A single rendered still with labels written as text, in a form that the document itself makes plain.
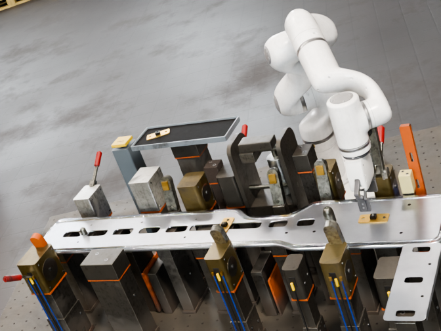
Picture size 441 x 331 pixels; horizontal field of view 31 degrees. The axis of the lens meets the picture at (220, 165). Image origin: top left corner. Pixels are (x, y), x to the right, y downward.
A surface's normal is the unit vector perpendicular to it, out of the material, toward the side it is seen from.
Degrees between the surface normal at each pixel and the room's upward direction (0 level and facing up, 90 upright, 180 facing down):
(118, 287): 90
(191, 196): 90
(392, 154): 0
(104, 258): 0
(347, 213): 0
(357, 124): 90
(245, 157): 90
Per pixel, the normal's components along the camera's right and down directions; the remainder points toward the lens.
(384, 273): -0.31, -0.84
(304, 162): -0.35, 0.54
